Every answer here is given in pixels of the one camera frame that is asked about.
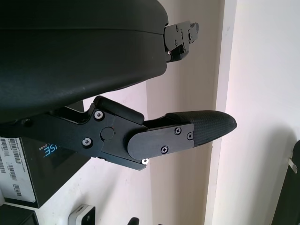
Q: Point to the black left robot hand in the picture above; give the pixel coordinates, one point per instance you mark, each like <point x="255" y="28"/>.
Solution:
<point x="70" y="58"/>

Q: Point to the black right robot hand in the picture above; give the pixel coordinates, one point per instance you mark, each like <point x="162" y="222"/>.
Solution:
<point x="134" y="221"/>

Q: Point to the small silver depth camera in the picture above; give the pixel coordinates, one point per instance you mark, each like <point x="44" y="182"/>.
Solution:
<point x="79" y="215"/>

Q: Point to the black RealSense box lid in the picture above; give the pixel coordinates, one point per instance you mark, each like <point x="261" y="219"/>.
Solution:
<point x="58" y="168"/>

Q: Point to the black background object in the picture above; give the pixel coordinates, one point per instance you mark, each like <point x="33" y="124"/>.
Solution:
<point x="290" y="199"/>

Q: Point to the black camera box base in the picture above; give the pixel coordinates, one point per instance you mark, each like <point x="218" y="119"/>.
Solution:
<point x="14" y="218"/>

